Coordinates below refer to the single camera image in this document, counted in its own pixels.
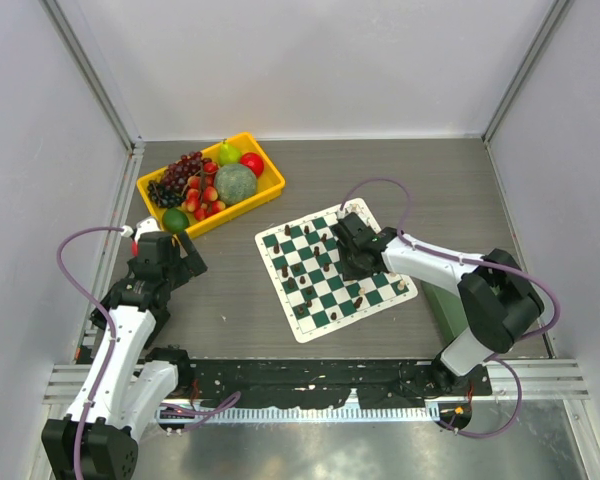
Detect green plastic tray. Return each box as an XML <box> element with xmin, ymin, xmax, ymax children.
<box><xmin>421</xmin><ymin>282</ymin><xmax>468</xmax><ymax>344</ymax></box>

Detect dark purple grape bunch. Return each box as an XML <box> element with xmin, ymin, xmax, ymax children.
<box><xmin>160</xmin><ymin>151</ymin><xmax>203</xmax><ymax>195</ymax></box>

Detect green pear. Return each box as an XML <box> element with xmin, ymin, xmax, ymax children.
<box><xmin>218</xmin><ymin>139</ymin><xmax>242</xmax><ymax>167</ymax></box>

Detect green netted melon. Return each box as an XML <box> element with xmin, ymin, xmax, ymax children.
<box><xmin>214</xmin><ymin>164</ymin><xmax>257</xmax><ymax>206</ymax></box>

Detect red apple in tray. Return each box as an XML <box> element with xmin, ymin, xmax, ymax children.
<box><xmin>239</xmin><ymin>152</ymin><xmax>265</xmax><ymax>178</ymax></box>

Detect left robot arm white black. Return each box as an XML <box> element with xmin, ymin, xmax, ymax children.
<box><xmin>41</xmin><ymin>228</ymin><xmax>207</xmax><ymax>479</ymax></box>

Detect black grape bunch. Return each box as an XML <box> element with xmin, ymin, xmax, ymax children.
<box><xmin>147</xmin><ymin>181</ymin><xmax>184</xmax><ymax>209</ymax></box>

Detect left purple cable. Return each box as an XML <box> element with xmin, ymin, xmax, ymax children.
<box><xmin>55</xmin><ymin>225</ymin><xmax>134</xmax><ymax>480</ymax></box>

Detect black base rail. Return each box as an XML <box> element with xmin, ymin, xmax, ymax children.
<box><xmin>169</xmin><ymin>359</ymin><xmax>492</xmax><ymax>410</ymax></box>

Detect green avocado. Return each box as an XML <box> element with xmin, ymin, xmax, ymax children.
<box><xmin>161</xmin><ymin>208</ymin><xmax>190</xmax><ymax>234</ymax></box>

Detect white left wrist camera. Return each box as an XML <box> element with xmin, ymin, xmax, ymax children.
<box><xmin>119</xmin><ymin>216</ymin><xmax>161</xmax><ymax>244</ymax></box>

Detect green white chess board mat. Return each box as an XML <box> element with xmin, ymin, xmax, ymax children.
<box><xmin>254</xmin><ymin>205</ymin><xmax>418</xmax><ymax>343</ymax></box>

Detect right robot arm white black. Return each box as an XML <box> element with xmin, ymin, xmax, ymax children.
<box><xmin>331</xmin><ymin>212</ymin><xmax>544</xmax><ymax>394</ymax></box>

